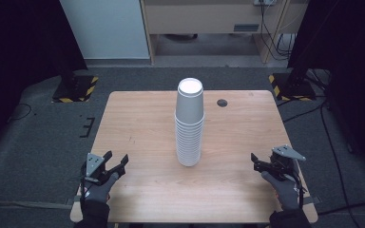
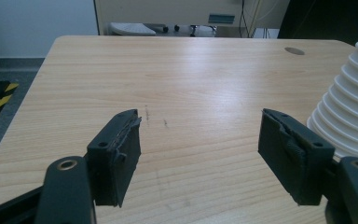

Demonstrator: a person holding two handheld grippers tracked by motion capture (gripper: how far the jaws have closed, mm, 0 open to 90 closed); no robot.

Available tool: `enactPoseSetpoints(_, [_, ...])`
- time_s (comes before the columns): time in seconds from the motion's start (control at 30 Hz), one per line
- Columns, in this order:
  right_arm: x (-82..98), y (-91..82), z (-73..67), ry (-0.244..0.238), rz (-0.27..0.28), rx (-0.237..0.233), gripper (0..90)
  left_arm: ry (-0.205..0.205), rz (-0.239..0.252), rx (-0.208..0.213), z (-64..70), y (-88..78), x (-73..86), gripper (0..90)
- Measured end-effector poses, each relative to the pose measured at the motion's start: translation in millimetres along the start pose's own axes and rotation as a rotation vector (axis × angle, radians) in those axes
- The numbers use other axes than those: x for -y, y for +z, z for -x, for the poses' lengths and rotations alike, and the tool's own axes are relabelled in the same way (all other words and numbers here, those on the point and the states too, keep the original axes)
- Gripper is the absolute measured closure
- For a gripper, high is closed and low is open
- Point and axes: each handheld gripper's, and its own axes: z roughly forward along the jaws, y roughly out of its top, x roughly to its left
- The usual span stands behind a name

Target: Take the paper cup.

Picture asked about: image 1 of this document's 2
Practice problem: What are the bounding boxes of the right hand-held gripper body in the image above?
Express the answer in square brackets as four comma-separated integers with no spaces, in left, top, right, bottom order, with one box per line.
[267,144,307,183]

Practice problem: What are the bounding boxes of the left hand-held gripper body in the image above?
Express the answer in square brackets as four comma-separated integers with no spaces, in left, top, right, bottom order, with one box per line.
[81,152,112,188]

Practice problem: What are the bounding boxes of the stack of white paper cups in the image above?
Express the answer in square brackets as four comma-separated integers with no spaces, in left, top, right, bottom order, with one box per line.
[174,77,205,167]

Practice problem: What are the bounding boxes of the person's right hand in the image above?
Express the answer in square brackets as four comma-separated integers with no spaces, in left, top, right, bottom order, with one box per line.
[260,170,300,212]

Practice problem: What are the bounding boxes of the person's left hand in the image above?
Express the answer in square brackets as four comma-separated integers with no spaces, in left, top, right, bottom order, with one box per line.
[81,171,121,206]

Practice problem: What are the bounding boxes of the striped black stand base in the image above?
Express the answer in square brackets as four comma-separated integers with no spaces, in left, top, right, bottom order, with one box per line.
[51,74,100,104]
[268,72,317,103]

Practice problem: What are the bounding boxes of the white cabinet panel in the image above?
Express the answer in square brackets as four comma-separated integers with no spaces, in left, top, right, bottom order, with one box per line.
[59,0,151,60]

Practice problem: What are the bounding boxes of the black curtain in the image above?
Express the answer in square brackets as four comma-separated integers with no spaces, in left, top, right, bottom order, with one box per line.
[0,0,88,160]
[286,0,365,180]

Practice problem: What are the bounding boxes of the beige wooden desk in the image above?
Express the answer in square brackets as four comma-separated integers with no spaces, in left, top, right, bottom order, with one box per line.
[140,0,310,66]

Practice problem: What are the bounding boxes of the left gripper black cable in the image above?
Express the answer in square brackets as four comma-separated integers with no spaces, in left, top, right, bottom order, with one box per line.
[79,162,91,207]

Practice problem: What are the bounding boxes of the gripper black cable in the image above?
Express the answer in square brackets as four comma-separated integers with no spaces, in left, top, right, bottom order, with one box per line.
[79,162,91,207]
[284,162,308,208]

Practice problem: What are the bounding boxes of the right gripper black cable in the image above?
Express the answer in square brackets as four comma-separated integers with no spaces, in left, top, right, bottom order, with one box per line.
[284,162,308,208]

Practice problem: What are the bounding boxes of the long black floor cable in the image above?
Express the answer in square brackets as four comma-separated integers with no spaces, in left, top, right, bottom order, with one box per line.
[318,102,354,228]

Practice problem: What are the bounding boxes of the thin black floor cable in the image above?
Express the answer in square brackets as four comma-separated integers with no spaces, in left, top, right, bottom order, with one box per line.
[7,103,33,124]

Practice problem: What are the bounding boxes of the hanging black cables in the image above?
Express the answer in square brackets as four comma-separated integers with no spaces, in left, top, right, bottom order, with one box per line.
[259,0,298,62]

